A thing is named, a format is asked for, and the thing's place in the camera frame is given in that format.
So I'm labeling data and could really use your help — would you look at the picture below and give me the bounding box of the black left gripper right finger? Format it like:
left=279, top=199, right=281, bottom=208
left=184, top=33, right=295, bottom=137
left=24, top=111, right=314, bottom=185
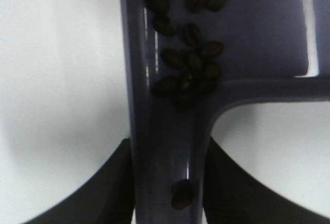
left=203, top=139, right=329, bottom=223

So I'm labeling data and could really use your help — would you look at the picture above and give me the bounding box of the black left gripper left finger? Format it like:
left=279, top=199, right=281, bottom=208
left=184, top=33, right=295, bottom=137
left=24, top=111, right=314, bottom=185
left=29, top=139, right=135, bottom=224

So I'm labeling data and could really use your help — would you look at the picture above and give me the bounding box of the pile of coffee beans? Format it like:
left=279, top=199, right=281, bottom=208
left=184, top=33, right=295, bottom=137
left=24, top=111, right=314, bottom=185
left=145, top=0, right=226, bottom=211

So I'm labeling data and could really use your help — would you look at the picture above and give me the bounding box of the purple plastic dustpan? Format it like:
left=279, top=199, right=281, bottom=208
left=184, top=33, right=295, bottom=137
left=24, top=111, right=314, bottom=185
left=121, top=0, right=329, bottom=223

